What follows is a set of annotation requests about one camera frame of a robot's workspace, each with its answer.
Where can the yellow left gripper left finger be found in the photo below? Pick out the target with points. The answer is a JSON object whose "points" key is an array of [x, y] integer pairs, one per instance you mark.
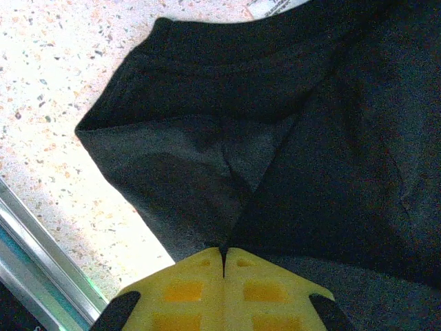
{"points": [[186, 296]]}

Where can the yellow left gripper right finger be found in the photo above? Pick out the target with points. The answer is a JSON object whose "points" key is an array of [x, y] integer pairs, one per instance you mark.
{"points": [[268, 296]]}

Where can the black t-shirt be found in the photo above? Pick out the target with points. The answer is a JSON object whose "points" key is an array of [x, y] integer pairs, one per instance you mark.
{"points": [[275, 103]]}

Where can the blue table edge trim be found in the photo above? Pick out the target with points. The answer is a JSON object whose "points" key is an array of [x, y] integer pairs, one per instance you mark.
{"points": [[34, 269]]}

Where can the aluminium table side rail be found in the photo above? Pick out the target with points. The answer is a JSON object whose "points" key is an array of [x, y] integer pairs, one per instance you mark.
{"points": [[41, 238]]}

